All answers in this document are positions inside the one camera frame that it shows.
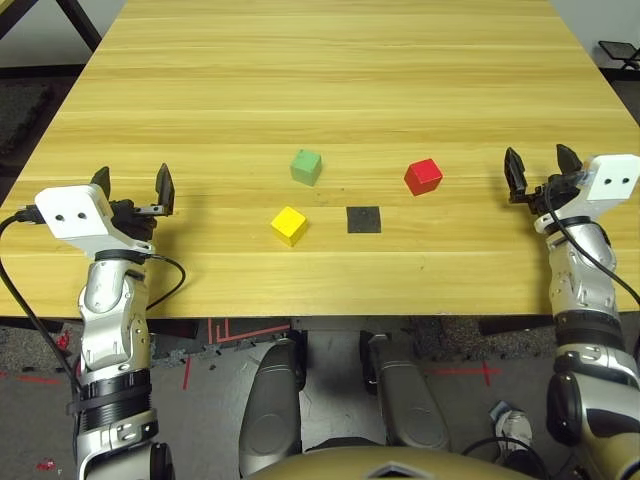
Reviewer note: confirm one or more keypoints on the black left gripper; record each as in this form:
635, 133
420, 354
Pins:
132, 222

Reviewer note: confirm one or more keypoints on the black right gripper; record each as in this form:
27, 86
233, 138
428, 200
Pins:
555, 192

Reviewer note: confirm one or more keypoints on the red wooden block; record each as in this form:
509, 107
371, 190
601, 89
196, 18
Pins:
424, 176

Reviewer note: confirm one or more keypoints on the yellow wooden block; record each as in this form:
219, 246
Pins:
289, 222

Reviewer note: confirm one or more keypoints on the green wooden block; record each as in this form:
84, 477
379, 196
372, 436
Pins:
305, 167

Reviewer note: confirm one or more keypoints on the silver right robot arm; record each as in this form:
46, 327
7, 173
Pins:
582, 280

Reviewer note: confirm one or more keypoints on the black mesh stool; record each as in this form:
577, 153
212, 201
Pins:
620, 50

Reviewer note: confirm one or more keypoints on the black mat with red lines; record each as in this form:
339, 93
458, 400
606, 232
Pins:
250, 330

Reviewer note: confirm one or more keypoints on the grey speckled carpet piece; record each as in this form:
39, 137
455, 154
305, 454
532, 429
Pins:
460, 335

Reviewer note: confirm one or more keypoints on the black square marker pad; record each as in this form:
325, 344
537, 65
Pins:
363, 220

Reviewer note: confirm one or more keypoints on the red tape strip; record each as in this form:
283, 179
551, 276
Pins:
187, 375

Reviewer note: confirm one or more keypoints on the grey paper card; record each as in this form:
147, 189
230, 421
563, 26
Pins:
499, 410

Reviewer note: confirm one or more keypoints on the grey left robot leg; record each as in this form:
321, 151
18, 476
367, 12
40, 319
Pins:
272, 400

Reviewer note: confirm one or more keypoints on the grey robot leg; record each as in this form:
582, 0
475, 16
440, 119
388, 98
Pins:
405, 400
272, 400

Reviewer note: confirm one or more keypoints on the white sneaker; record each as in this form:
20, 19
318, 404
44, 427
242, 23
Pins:
515, 432

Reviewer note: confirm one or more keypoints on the grey right robot leg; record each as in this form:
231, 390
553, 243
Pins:
405, 400

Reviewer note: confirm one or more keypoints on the gold robot torso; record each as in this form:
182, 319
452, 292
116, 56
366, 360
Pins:
385, 465

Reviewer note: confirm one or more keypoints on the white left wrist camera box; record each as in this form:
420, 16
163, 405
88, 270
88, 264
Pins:
75, 210

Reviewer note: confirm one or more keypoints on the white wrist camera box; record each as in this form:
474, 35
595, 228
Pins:
612, 177
75, 210

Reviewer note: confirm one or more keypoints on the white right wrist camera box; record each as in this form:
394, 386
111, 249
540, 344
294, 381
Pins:
612, 177

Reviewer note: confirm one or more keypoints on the black metal frame bar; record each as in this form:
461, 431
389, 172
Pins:
85, 25

